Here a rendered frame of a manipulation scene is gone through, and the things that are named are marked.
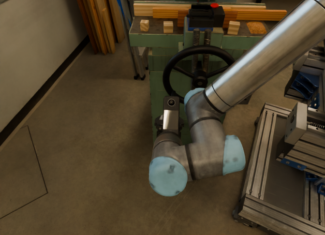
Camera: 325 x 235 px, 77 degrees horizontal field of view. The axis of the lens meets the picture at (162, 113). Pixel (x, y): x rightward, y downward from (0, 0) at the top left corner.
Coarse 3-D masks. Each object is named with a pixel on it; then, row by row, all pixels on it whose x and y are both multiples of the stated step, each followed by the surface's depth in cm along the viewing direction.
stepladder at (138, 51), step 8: (120, 0) 154; (128, 0) 156; (120, 8) 159; (128, 8) 162; (120, 16) 164; (128, 16) 164; (128, 24) 166; (128, 32) 176; (128, 40) 179; (128, 48) 184; (136, 48) 184; (144, 48) 197; (136, 56) 187; (144, 56) 206; (136, 72) 205
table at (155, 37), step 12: (132, 24) 92; (156, 24) 91; (240, 24) 91; (264, 24) 91; (132, 36) 87; (144, 36) 86; (156, 36) 86; (168, 36) 86; (180, 36) 86; (228, 36) 85; (240, 36) 84; (252, 36) 84; (180, 48) 84; (228, 48) 89; (240, 48) 88; (216, 60) 82
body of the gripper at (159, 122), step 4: (160, 120) 62; (160, 124) 59; (180, 124) 60; (156, 128) 60; (160, 128) 59; (180, 128) 59; (160, 132) 59; (164, 132) 53; (168, 132) 52; (172, 132) 53; (180, 132) 59; (180, 136) 59
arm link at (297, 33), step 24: (312, 0) 33; (288, 24) 35; (312, 24) 33; (264, 48) 37; (288, 48) 35; (240, 72) 41; (264, 72) 39; (192, 96) 50; (216, 96) 44; (240, 96) 43; (192, 120) 47
